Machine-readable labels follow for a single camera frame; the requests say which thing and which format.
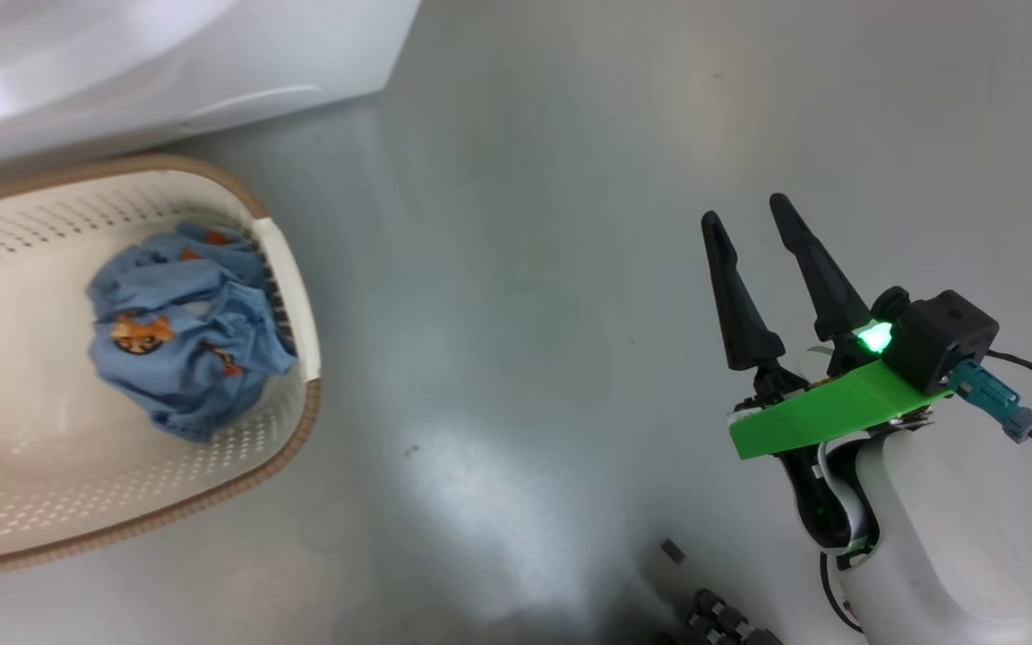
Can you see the blue cartoon print garment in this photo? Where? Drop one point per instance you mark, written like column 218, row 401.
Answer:
column 193, row 331

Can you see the small dark floor scrap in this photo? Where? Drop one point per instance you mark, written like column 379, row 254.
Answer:
column 674, row 551

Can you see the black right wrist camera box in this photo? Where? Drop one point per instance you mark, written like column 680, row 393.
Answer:
column 941, row 340

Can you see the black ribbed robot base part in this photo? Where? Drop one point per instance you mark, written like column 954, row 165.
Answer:
column 722, row 623

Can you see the cream perforated laundry basket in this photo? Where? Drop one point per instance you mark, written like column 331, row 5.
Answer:
column 32, row 484

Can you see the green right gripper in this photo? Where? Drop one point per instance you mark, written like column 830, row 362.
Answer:
column 829, row 412

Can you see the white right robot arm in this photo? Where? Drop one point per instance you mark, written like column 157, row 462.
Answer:
column 946, row 537

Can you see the white front-load washing machine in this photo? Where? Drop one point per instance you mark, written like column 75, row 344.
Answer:
column 167, row 63

